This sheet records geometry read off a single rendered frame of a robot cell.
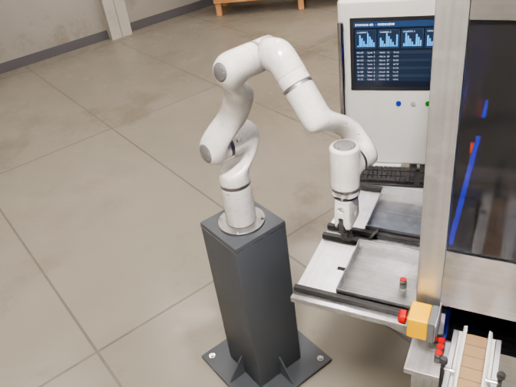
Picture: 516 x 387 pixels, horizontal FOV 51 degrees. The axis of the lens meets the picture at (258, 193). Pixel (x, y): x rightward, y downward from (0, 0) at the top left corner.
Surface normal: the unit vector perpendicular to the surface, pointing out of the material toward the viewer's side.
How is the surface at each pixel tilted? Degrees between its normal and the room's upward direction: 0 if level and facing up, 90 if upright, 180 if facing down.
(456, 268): 90
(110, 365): 0
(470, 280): 90
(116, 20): 90
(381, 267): 0
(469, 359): 0
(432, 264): 90
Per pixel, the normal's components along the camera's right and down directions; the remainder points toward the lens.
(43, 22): 0.61, 0.39
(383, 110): -0.27, 0.57
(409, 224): -0.12, -0.82
